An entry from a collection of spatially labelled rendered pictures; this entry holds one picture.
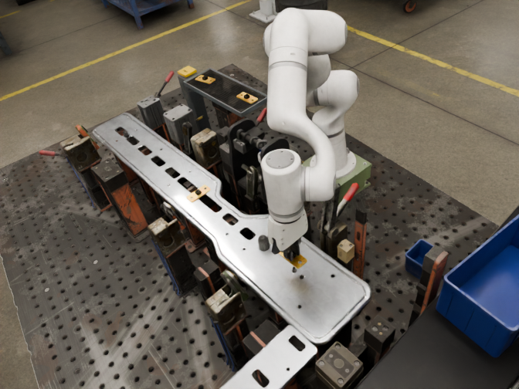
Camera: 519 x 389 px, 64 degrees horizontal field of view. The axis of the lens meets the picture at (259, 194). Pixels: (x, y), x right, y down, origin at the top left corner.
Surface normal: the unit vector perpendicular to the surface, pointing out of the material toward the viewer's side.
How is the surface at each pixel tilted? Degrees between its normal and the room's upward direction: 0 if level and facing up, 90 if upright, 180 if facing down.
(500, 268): 0
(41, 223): 0
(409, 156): 0
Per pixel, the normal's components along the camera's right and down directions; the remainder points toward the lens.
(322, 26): 0.52, -0.05
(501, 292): -0.13, -0.71
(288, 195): -0.04, 0.70
